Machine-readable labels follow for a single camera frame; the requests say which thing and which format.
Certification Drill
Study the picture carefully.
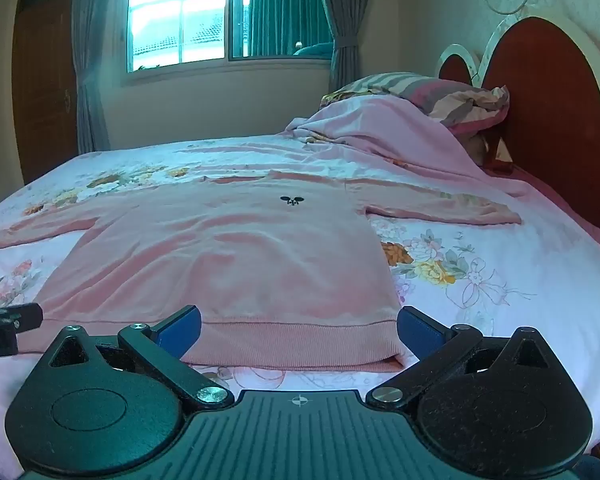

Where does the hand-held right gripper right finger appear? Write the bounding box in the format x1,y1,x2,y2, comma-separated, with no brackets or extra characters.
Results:
366,306,551,408

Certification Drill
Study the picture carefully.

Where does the pink blanket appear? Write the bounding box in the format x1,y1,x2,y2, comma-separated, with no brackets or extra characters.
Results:
280,95,528,211

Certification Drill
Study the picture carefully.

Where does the red and white headboard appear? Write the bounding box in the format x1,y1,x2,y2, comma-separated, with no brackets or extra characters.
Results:
437,14,600,237

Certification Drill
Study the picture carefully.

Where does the pink sweater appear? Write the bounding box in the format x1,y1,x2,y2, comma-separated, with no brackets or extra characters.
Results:
0,170,523,374

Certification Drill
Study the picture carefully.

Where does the window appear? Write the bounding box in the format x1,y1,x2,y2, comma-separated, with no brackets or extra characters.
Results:
122,0,334,74

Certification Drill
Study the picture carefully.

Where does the striped pillow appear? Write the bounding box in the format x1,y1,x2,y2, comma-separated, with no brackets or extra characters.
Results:
320,72,511,136

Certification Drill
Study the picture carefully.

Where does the floral bed sheet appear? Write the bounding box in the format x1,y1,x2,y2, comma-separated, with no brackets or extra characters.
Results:
0,135,600,480

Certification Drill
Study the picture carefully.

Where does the grey curtain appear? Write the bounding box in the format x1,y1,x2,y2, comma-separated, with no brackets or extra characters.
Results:
72,0,129,154
314,0,362,94

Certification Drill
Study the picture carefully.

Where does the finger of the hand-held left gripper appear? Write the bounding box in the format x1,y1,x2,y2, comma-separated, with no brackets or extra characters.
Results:
0,303,44,334

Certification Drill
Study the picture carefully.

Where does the wooden door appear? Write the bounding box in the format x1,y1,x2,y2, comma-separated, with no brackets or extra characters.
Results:
12,0,79,186

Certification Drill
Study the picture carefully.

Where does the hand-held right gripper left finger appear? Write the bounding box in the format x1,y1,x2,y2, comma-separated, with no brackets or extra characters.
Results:
45,304,234,409

